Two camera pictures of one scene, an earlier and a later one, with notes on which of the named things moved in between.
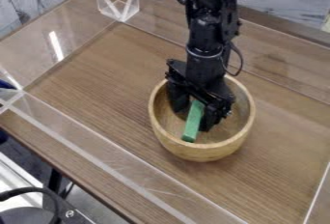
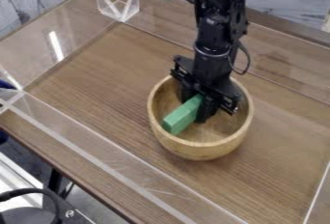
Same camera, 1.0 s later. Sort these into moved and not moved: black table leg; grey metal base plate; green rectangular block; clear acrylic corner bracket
Moved: green rectangular block
Not moved: grey metal base plate; clear acrylic corner bracket; black table leg
